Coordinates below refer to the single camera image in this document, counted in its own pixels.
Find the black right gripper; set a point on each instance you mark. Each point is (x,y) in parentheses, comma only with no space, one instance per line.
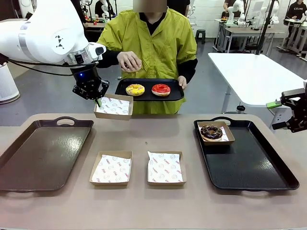
(304,110)

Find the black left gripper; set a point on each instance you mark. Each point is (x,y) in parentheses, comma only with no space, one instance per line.
(86,76)

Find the brown cardboard donut box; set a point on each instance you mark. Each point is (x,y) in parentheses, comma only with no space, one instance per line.
(109,184)
(218,143)
(166,184)
(112,116)

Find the yellow glazed donut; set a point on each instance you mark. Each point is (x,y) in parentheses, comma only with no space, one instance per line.
(130,92)

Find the small black tray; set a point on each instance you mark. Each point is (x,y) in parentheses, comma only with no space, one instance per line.
(146,97)

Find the red glazed donut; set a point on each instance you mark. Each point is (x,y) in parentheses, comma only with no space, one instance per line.
(156,92)

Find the chocolate donut with brown sprinkles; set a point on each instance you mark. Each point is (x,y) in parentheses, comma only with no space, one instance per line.
(211,136)

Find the black-sleeved left forearm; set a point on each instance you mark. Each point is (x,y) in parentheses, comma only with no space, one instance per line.
(188,69)

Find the black-sleeved right forearm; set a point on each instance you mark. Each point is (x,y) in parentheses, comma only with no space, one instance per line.
(108,58)

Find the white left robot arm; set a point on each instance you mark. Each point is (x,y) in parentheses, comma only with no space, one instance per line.
(48,28)

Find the large black serving tray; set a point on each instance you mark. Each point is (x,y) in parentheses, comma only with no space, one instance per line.
(249,167)

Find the dark brown serving tray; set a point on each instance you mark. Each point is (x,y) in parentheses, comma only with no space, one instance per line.
(43,155)

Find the person's right hand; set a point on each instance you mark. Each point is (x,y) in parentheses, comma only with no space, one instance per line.
(128,58)

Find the person's left hand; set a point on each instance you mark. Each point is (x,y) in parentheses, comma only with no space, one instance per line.
(182,82)

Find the small black-topped cylinder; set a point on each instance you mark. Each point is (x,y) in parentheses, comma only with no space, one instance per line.
(240,109)

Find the large white table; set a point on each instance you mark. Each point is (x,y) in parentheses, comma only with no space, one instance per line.
(251,76)

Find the black tripod pole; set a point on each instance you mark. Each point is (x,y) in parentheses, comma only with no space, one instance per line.
(263,33)

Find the person in green jacket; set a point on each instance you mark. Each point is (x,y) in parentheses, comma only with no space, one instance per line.
(156,36)

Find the seated person in black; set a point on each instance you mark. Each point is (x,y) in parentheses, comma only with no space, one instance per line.
(99,7)

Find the grey background work table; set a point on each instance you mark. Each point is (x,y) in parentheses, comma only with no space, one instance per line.
(251,30)

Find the person in Celine shirt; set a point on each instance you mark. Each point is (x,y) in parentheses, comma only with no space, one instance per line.
(298,9)

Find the grey plastic stool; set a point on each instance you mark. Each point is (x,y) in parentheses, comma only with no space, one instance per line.
(200,34)

